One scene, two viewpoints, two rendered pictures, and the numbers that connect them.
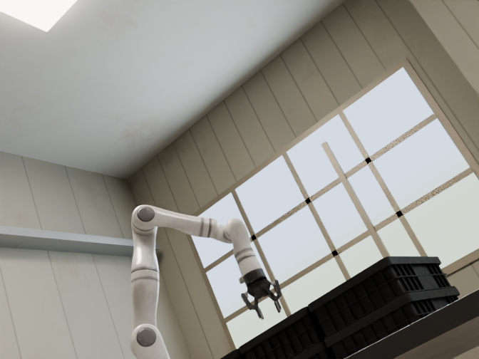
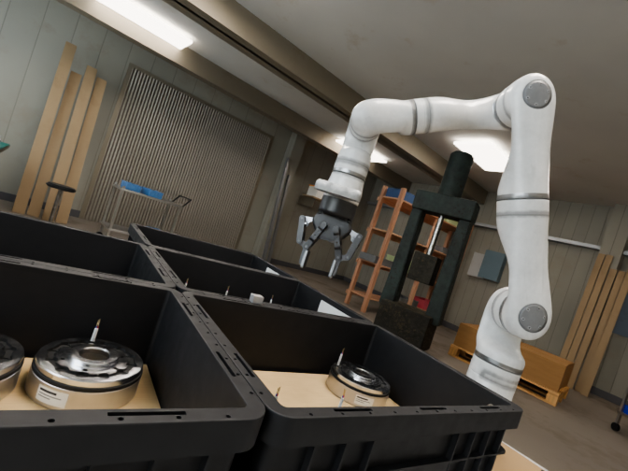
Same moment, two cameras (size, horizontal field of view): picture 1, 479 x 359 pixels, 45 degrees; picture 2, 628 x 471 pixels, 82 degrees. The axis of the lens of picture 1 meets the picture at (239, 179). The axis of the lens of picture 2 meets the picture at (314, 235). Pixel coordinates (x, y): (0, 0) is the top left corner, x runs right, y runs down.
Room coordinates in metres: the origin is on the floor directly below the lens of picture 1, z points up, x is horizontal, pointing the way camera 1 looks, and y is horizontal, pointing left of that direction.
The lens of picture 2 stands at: (2.63, 0.37, 1.06)
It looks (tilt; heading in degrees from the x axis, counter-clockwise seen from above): 0 degrees down; 204
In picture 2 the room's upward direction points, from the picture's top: 19 degrees clockwise
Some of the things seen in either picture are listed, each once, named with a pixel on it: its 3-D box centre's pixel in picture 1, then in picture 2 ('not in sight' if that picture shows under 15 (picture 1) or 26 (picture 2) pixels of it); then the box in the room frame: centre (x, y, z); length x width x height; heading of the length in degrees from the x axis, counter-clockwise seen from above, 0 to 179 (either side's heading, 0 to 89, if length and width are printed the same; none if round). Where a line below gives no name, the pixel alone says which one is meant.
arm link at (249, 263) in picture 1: (249, 267); (344, 184); (1.95, 0.10, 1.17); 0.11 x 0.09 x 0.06; 12
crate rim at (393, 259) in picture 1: (377, 283); (213, 255); (1.83, -0.25, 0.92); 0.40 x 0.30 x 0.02; 148
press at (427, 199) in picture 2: not in sight; (431, 248); (-2.72, -0.22, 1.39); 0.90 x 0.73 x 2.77; 64
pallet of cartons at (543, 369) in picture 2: not in sight; (510, 359); (-3.39, 1.22, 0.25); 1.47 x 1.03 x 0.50; 64
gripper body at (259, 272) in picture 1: (257, 284); (334, 219); (1.94, 0.09, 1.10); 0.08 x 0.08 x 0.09
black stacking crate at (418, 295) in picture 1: (403, 331); not in sight; (1.83, -0.25, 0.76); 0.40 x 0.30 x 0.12; 148
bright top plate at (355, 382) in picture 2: not in sight; (361, 377); (2.01, 0.26, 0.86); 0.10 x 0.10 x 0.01
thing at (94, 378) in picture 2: not in sight; (92, 360); (2.35, 0.05, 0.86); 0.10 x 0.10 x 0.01
